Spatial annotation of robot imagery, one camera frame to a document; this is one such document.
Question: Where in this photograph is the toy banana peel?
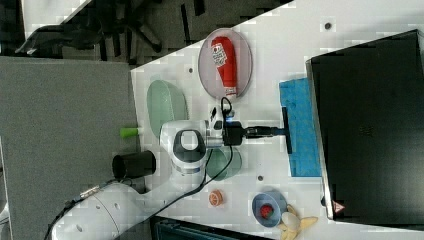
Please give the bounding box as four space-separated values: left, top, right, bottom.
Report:
277 204 318 240

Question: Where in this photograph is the small strawberry in bowl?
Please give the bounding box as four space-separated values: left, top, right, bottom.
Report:
260 204 274 219

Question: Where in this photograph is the green plastic colander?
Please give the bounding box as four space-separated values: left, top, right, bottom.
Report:
147 80 188 137

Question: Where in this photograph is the grey round plate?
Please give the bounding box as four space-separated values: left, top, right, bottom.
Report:
198 28 253 100

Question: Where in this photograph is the black office chair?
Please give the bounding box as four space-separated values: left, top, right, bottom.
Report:
15 0 162 56

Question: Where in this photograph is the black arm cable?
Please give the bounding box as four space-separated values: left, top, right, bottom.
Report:
43 96 234 240

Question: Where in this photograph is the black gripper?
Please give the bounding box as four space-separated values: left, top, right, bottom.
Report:
223 121 282 146

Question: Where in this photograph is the blue bowl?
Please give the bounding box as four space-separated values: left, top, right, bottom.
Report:
252 191 287 228

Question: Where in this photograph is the green mug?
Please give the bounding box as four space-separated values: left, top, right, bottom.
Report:
206 146 242 181

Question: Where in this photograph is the red ketchup bottle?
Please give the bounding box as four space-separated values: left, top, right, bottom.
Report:
211 36 237 98

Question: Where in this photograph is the black cylinder cup upper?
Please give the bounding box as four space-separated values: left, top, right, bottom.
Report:
112 151 156 179

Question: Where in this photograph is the toy orange slice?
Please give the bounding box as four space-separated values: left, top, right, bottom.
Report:
208 190 223 207

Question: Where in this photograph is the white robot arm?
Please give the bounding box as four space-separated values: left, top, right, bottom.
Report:
50 120 286 240

